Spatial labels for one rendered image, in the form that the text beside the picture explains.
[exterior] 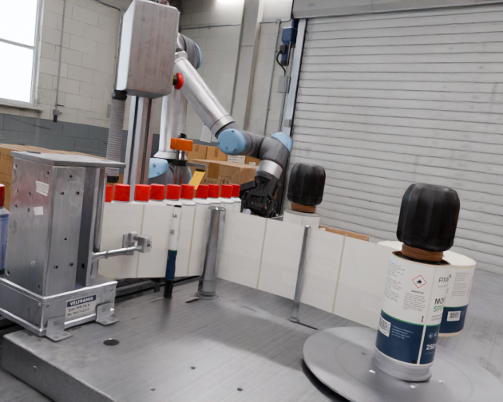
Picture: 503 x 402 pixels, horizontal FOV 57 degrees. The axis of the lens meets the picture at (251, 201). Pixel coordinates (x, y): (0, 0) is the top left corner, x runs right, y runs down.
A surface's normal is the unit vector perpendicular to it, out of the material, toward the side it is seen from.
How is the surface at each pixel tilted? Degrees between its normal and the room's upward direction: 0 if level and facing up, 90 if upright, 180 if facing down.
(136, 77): 90
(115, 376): 0
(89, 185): 90
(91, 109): 90
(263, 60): 90
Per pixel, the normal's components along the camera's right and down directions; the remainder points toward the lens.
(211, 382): 0.13, -0.99
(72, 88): 0.77, 0.18
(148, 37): 0.38, 0.16
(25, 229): -0.53, 0.03
